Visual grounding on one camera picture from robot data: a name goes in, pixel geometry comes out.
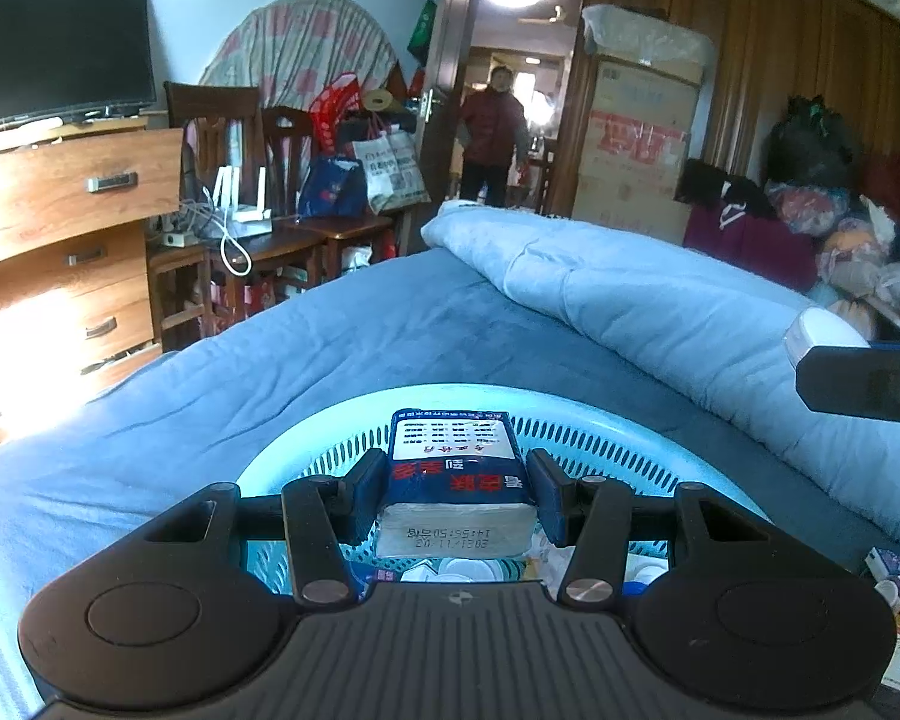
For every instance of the cloth covered round table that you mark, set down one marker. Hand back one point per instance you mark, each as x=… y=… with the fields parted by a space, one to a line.
x=300 y=37

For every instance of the wooden dresser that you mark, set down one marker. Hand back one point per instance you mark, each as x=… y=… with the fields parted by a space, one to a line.
x=45 y=240

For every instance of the pile of clothes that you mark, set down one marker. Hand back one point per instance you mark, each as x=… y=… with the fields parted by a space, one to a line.
x=877 y=240

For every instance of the blue bed sheet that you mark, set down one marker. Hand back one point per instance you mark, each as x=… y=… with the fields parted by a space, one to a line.
x=307 y=345

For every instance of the wooden wardrobe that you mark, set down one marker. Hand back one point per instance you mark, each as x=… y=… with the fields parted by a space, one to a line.
x=780 y=30

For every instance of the wooden chair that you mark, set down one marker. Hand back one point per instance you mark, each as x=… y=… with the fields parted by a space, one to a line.
x=214 y=120
x=289 y=142

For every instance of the white printed bag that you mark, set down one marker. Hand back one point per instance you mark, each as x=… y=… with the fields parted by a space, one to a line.
x=394 y=169

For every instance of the white power strip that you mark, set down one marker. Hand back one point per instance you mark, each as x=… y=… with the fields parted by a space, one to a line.
x=180 y=238

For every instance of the blue tissue pack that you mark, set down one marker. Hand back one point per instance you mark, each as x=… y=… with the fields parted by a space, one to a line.
x=450 y=450

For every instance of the small purple box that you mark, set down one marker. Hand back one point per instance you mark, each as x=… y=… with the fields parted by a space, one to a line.
x=886 y=562

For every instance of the black television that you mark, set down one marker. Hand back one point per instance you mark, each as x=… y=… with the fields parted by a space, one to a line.
x=52 y=52

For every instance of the blue plastic basket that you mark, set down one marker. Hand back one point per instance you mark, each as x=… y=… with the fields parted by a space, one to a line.
x=607 y=439

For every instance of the dark wooden door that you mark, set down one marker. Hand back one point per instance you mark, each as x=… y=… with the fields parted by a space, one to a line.
x=446 y=75

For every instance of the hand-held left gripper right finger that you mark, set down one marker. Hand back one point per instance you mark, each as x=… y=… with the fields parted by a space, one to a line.
x=549 y=495

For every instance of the black bag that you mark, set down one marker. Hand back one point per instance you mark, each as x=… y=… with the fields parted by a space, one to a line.
x=814 y=142

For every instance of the black clothing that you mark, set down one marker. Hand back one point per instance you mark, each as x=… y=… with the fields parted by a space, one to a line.
x=724 y=187

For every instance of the red print cardboard box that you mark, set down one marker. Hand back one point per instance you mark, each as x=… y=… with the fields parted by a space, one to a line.
x=634 y=142

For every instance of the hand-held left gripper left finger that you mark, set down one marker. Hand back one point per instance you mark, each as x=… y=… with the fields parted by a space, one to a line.
x=369 y=495

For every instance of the maroon clothing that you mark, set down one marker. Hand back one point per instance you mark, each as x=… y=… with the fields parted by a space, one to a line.
x=754 y=251

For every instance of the plain cardboard box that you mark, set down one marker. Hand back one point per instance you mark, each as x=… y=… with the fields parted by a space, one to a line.
x=630 y=206
x=645 y=94

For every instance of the white plastic container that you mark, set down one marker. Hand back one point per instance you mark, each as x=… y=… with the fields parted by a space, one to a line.
x=821 y=334

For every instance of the green bag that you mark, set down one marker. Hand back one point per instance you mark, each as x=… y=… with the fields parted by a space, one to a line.
x=422 y=30

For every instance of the white router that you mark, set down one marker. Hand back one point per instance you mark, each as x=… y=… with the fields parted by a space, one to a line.
x=244 y=210

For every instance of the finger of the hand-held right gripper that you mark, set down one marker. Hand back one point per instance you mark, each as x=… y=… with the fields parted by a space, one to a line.
x=862 y=382

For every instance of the yellow rolled mat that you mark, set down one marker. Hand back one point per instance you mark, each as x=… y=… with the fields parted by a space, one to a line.
x=379 y=100

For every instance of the clear plastic lid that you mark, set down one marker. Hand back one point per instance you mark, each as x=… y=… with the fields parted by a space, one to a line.
x=450 y=570

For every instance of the ceiling fan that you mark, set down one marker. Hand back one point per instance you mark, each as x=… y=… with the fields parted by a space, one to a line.
x=541 y=15

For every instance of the light blue duvet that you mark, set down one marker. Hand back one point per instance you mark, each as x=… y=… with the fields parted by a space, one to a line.
x=645 y=300

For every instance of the red bag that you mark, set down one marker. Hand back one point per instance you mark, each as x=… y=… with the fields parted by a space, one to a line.
x=337 y=109

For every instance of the blue bag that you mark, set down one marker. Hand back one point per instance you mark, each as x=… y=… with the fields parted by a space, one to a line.
x=334 y=187

